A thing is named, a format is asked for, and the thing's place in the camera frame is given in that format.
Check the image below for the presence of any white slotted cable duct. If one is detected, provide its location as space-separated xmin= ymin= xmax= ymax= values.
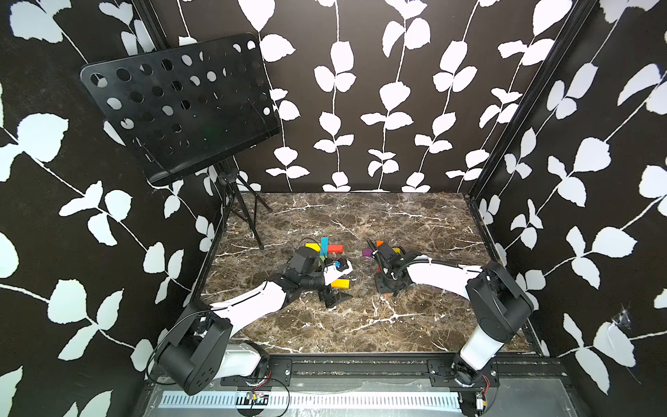
xmin=157 ymin=391 xmax=460 ymax=413

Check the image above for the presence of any red-orange small block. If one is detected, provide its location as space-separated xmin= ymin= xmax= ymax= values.
xmin=328 ymin=245 xmax=344 ymax=254

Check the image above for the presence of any black perforated music stand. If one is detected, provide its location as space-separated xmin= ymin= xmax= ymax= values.
xmin=80 ymin=33 xmax=282 ymax=251

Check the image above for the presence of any yellow small block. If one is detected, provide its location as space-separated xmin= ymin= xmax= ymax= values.
xmin=305 ymin=243 xmax=321 ymax=252

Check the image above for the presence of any yellow long block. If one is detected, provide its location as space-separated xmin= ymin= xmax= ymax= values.
xmin=331 ymin=279 xmax=350 ymax=289

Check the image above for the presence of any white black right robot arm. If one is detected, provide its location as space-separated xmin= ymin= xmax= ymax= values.
xmin=373 ymin=252 xmax=535 ymax=387

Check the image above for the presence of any cyan block group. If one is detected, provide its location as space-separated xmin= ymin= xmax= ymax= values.
xmin=320 ymin=237 xmax=329 ymax=257

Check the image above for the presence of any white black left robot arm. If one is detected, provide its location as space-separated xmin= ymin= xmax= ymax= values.
xmin=149 ymin=262 xmax=353 ymax=395

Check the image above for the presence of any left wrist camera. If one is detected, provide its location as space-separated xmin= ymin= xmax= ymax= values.
xmin=286 ymin=246 xmax=354 ymax=289

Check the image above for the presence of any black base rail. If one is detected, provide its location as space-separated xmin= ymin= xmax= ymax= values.
xmin=204 ymin=352 xmax=571 ymax=392

